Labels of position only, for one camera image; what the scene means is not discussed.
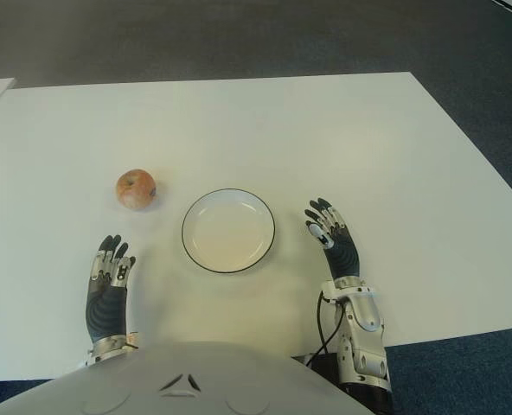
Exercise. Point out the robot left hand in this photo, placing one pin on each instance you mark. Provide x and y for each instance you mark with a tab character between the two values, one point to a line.
106	302

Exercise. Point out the white plate with black rim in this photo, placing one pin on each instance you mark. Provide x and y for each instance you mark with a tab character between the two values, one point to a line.
228	231

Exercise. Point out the red yellow apple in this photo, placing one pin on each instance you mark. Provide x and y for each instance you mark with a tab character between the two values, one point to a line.
136	190

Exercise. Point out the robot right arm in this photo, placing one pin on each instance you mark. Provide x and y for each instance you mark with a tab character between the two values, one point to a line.
364	311

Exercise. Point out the grey robot torso shell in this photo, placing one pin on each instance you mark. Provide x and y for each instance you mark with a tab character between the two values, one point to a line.
195	389

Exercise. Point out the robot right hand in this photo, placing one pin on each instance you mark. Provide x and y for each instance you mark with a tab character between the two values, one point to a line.
344	255

